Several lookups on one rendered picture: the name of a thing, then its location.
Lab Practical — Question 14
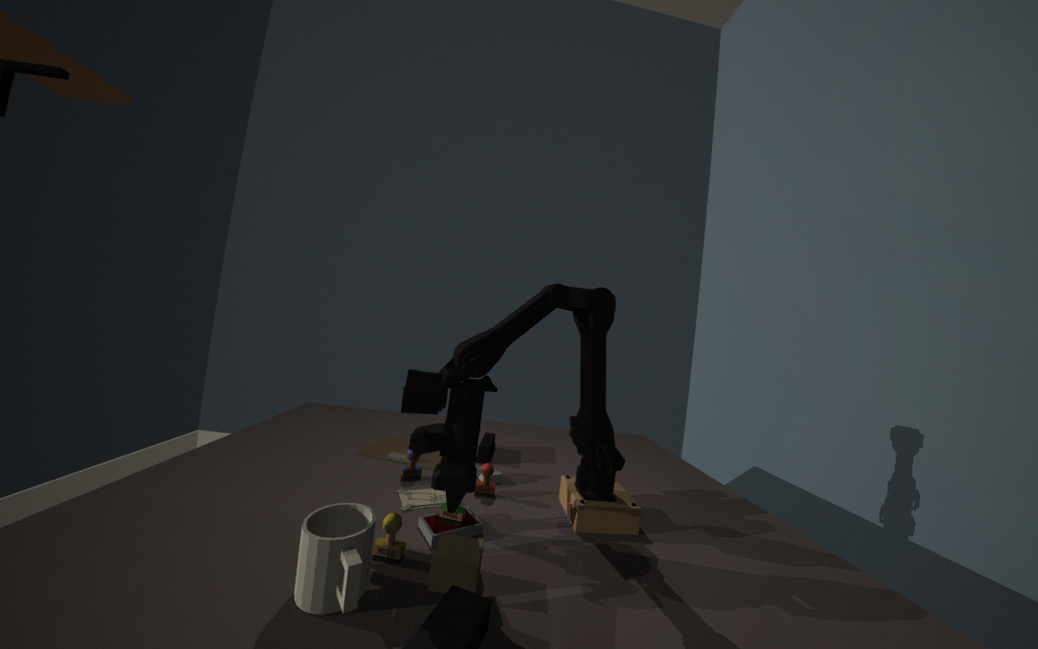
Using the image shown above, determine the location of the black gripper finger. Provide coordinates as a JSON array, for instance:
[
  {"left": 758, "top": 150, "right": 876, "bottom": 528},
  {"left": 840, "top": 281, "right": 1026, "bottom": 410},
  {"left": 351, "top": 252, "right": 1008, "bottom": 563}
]
[
  {"left": 442, "top": 456, "right": 476, "bottom": 467},
  {"left": 446, "top": 491, "right": 466, "bottom": 513}
]

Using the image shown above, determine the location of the grey mug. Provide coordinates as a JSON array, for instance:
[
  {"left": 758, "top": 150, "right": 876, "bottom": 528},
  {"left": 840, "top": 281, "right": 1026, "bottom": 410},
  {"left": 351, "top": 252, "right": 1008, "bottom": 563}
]
[{"left": 294, "top": 503, "right": 376, "bottom": 615}]

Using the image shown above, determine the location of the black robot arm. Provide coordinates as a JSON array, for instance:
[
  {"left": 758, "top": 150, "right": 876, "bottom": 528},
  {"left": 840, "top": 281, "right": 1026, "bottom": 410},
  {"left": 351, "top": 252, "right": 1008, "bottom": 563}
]
[{"left": 401, "top": 283, "right": 625, "bottom": 502}]

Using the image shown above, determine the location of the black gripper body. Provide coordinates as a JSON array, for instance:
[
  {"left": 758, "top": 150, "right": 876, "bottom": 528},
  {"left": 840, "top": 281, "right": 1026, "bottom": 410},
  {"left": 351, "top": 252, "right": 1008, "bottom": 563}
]
[{"left": 431, "top": 415, "right": 481, "bottom": 493}]

